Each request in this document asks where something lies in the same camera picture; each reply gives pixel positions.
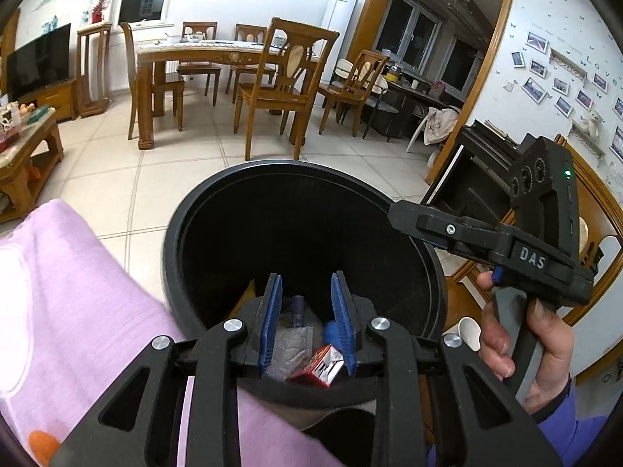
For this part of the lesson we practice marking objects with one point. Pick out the group of white photo frames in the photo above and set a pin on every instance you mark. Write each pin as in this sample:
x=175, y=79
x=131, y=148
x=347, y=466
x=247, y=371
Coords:
x=535, y=41

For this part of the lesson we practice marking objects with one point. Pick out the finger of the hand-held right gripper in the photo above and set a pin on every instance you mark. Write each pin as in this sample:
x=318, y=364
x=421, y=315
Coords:
x=438, y=226
x=467, y=253

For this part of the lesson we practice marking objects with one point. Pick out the wooden round-back chair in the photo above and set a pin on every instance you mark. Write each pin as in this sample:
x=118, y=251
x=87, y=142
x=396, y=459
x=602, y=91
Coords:
x=591, y=189

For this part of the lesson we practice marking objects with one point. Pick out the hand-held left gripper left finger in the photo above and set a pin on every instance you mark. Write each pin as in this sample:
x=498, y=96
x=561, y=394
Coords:
x=270, y=326

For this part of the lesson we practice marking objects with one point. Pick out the green flat box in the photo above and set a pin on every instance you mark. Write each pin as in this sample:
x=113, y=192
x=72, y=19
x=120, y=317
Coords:
x=39, y=116

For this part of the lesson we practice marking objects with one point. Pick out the black television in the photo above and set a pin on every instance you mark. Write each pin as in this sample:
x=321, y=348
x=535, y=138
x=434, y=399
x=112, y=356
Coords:
x=39, y=63

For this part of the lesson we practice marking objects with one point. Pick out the lilac cloth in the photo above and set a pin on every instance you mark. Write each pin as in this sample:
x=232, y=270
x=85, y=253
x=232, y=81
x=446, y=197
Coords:
x=73, y=301

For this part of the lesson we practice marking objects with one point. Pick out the person's right forearm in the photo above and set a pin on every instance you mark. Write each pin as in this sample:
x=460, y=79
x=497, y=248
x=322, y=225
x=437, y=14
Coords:
x=579, y=438

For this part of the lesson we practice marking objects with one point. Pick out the beige cloth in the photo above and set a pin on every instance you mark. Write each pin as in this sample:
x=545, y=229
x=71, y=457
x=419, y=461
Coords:
x=440, y=126

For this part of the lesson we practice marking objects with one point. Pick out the white teddy bear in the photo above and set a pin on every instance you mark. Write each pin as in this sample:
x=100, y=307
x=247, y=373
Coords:
x=593, y=124

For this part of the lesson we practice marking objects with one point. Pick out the white paper cup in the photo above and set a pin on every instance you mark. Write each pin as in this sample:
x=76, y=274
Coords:
x=468, y=331

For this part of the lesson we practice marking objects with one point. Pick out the person's right hand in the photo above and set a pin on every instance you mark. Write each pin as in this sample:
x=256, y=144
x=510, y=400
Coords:
x=555, y=350

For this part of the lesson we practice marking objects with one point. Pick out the white padded chair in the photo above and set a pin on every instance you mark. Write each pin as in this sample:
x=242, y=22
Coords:
x=343, y=69

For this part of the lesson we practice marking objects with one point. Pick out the wooden door frame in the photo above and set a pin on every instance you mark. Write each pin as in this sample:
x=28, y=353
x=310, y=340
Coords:
x=506, y=9

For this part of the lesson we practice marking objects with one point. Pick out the tall wooden plant stand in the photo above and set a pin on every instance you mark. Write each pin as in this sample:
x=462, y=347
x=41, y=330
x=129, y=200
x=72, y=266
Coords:
x=95, y=29

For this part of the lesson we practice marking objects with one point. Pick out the wooden dining chair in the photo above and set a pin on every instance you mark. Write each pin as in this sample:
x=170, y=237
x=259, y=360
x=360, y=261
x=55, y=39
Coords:
x=168, y=82
x=250, y=36
x=265, y=95
x=348, y=88
x=199, y=69

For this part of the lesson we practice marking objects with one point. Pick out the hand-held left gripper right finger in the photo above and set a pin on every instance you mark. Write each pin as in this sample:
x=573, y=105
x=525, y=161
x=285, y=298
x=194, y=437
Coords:
x=340, y=321

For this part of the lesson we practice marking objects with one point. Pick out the wooden dining table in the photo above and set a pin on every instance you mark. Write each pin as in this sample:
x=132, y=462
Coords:
x=204, y=48

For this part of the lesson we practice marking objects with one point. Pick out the orange soft object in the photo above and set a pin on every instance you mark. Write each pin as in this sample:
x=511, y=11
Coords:
x=44, y=442

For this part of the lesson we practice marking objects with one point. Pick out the black upright piano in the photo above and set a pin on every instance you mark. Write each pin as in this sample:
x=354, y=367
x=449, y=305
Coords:
x=482, y=175

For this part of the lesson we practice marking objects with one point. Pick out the yellow wrapper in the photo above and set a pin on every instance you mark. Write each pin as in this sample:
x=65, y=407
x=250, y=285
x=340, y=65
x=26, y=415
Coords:
x=246, y=296

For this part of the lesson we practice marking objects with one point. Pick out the wooden television cabinet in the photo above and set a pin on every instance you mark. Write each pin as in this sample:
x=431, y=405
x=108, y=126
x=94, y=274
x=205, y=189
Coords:
x=58, y=99

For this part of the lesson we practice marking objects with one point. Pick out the purple tube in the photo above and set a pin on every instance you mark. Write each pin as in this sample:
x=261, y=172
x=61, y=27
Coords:
x=298, y=309

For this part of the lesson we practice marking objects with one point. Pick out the black low table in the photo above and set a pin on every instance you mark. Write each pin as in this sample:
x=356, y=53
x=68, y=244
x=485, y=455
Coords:
x=389, y=119

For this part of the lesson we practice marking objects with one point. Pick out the red flower arrangement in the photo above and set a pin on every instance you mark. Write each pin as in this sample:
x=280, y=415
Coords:
x=100, y=9

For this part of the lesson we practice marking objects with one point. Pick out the wooden coffee table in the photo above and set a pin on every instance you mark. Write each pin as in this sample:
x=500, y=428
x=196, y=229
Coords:
x=34, y=146

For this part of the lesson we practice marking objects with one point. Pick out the white plastic chair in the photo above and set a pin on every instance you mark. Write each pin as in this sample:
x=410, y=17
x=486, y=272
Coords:
x=416, y=138

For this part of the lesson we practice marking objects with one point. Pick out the black round trash bin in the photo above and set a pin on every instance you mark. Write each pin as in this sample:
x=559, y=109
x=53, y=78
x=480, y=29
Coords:
x=292, y=224

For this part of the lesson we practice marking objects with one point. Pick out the silver plastic wrapper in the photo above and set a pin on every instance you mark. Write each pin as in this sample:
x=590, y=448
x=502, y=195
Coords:
x=292, y=345

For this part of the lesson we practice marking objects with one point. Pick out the white bowl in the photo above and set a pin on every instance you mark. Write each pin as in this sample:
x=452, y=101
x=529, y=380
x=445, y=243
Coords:
x=172, y=39
x=195, y=37

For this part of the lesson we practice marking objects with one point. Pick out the white wall shelf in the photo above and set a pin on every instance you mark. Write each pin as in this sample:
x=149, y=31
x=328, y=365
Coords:
x=567, y=64
x=586, y=143

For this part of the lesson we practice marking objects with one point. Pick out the balcony window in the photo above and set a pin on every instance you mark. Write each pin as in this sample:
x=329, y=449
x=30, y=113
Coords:
x=413, y=29

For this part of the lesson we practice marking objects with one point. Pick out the red and white small box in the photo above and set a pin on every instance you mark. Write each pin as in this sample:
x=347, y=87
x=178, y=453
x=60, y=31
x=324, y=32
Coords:
x=311, y=367

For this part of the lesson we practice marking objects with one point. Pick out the white standing air conditioner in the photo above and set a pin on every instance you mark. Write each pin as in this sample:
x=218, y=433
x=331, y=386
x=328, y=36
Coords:
x=338, y=14

